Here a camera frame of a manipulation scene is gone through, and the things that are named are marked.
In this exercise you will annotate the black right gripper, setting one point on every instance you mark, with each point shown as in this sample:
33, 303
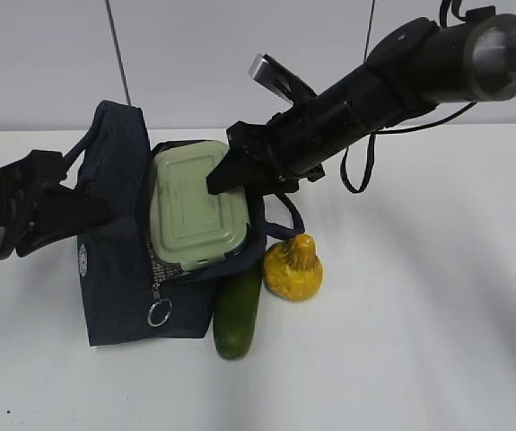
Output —
269, 159

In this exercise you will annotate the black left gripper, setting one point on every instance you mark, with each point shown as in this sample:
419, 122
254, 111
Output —
61, 212

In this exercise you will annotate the green lidded glass food container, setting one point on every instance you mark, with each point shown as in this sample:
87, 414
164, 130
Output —
190, 228

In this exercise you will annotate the yellow pumpkin squash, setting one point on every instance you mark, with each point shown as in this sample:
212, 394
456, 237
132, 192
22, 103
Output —
292, 269

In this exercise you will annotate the dark blue fabric lunch bag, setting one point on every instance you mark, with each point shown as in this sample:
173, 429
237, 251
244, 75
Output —
128, 293

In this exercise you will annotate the green cucumber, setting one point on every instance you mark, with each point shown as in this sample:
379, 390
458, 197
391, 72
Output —
235, 312

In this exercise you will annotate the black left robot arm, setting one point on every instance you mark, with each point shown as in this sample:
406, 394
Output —
37, 210

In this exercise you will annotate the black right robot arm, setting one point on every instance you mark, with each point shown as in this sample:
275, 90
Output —
416, 68

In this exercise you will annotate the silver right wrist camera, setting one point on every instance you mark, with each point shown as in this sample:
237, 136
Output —
279, 80

